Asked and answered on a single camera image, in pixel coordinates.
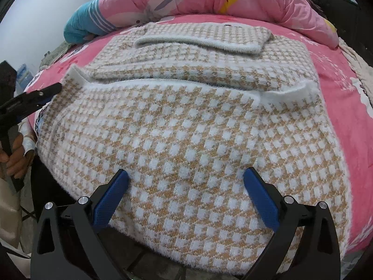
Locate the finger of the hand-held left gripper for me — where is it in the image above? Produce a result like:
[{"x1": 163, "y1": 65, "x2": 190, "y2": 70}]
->
[
  {"x1": 6, "y1": 82, "x2": 62, "y2": 109},
  {"x1": 0, "y1": 104, "x2": 39, "y2": 123}
]

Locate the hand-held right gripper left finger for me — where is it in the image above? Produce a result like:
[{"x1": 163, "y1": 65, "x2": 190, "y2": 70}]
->
[{"x1": 31, "y1": 168, "x2": 129, "y2": 280}]

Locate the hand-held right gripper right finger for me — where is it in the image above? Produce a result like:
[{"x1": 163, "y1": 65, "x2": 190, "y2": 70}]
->
[{"x1": 243, "y1": 167, "x2": 341, "y2": 280}]

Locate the beige white checked knit sweater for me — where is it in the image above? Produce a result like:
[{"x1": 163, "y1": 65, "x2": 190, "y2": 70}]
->
[{"x1": 36, "y1": 22, "x2": 354, "y2": 276}]

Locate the person's left forearm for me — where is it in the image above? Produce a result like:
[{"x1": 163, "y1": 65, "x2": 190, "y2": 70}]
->
[{"x1": 18, "y1": 122, "x2": 38, "y2": 164}]

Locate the person's left hand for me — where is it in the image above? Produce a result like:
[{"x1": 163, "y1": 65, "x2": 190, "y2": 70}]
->
[{"x1": 1, "y1": 134, "x2": 32, "y2": 179}]

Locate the blue water bottle pack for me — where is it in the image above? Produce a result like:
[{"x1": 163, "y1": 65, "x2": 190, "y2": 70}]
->
[{"x1": 16, "y1": 64, "x2": 34, "y2": 89}]

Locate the grey patterned mat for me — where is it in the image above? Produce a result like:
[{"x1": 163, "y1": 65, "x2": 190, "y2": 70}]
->
[{"x1": 39, "y1": 42, "x2": 70, "y2": 70}]

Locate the person's beige garment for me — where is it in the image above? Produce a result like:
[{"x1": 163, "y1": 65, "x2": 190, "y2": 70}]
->
[{"x1": 0, "y1": 166, "x2": 23, "y2": 248}]

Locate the pink floral bed sheet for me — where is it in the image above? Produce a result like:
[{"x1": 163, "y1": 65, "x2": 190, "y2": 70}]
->
[{"x1": 25, "y1": 13, "x2": 373, "y2": 254}]

